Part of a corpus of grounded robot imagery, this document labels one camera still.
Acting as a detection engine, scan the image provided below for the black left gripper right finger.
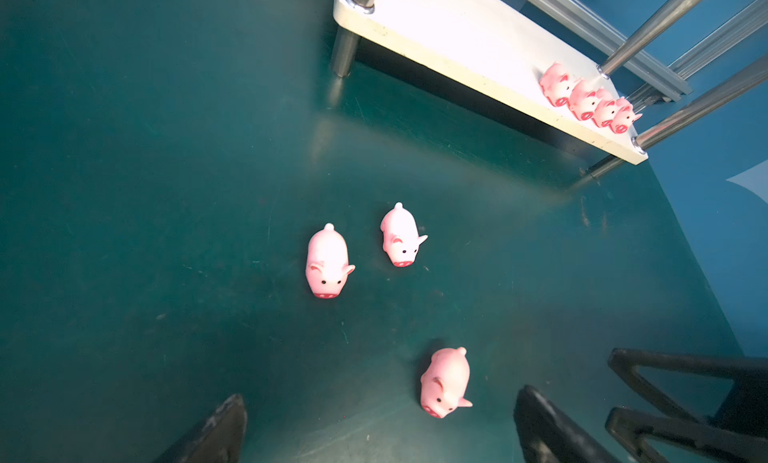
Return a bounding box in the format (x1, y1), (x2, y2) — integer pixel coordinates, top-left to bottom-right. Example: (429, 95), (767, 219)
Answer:
(514, 385), (619, 463)

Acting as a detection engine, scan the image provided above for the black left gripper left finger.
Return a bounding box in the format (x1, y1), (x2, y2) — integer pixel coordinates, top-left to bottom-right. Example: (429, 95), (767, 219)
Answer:
(155, 394), (247, 463)

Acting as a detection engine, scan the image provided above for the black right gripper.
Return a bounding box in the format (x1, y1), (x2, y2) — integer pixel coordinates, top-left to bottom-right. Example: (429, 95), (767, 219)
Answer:
(606, 348), (767, 462)

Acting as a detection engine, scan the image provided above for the pink toy pig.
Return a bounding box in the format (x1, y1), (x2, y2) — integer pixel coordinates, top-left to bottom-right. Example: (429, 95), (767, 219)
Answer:
(568, 80), (601, 121)
(305, 223), (355, 299)
(592, 88), (617, 128)
(539, 62), (578, 107)
(420, 347), (473, 419)
(380, 202), (428, 267)
(610, 97), (643, 134)

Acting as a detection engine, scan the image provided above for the white two-tier shelf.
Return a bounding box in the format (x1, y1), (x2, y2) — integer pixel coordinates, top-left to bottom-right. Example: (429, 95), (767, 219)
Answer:
(328, 0), (768, 191)

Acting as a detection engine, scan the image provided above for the rear aluminium crossbar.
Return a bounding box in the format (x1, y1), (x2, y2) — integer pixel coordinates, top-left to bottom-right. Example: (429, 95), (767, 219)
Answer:
(525, 0), (767, 107)

